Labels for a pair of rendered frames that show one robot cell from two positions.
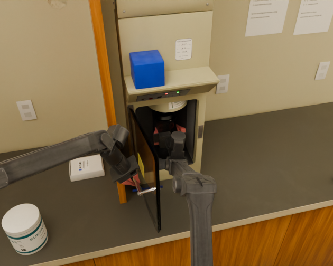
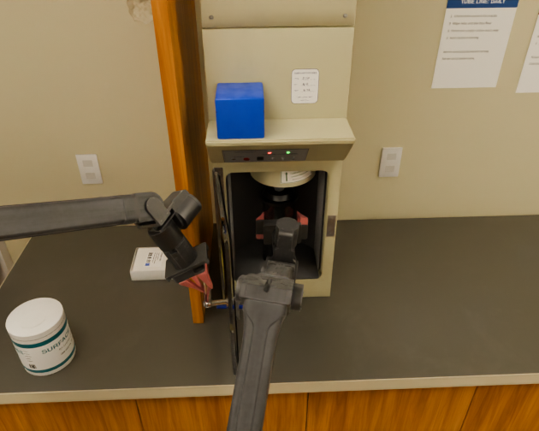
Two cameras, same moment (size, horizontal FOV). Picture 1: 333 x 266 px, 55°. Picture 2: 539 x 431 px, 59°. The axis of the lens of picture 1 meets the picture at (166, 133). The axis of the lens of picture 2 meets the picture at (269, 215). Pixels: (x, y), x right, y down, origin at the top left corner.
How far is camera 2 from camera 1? 21 cm
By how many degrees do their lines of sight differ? 10
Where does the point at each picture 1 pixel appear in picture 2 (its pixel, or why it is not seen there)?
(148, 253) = (223, 409)
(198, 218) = (251, 342)
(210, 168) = (348, 290)
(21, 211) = (38, 308)
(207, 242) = (259, 385)
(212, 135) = (364, 242)
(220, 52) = (389, 110)
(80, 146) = (108, 210)
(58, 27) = (142, 50)
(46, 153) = (46, 209)
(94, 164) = not seen: hidden behind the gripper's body
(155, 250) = not seen: hidden behind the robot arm
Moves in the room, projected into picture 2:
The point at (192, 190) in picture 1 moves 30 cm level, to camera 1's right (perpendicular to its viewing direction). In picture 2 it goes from (250, 294) to (469, 323)
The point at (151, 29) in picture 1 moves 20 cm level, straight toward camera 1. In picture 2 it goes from (253, 50) to (233, 80)
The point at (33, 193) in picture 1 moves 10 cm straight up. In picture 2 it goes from (74, 290) to (66, 264)
